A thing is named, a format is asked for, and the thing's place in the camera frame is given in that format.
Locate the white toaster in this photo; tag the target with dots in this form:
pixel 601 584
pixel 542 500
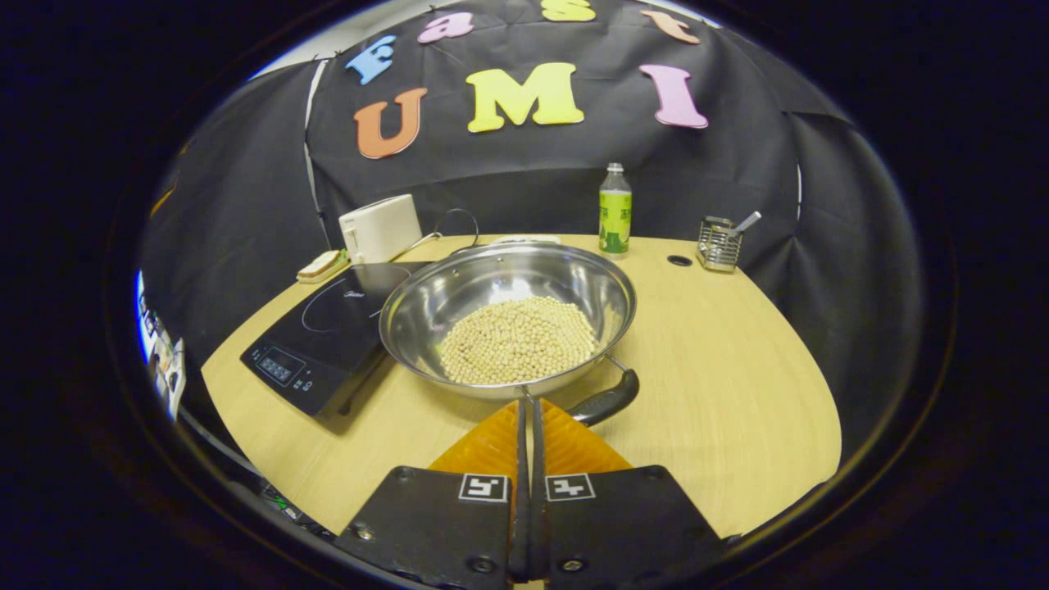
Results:
pixel 381 228

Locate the black backdrop cloth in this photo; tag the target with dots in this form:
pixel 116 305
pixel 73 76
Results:
pixel 508 172

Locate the black table grommet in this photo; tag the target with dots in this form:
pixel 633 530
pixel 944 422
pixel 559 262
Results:
pixel 679 260

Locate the stainless steel pot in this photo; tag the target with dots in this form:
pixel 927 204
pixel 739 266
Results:
pixel 492 274

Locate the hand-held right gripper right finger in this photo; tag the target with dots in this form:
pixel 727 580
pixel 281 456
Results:
pixel 623 516

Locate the green label bottle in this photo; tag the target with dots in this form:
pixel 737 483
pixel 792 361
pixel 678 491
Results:
pixel 615 213

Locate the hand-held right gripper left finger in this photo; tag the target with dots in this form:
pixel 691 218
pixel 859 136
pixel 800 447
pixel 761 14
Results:
pixel 426 516

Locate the sandwich with lettuce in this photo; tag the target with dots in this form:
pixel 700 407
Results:
pixel 321 262

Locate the pile of soybeans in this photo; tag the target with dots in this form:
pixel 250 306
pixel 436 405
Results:
pixel 516 340

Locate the white sandwich plate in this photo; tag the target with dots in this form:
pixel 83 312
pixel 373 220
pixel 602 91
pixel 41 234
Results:
pixel 315 277

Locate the white divided bean dish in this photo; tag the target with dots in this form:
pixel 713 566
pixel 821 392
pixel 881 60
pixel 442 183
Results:
pixel 524 239

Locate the black induction cooktop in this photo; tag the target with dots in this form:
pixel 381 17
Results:
pixel 328 328

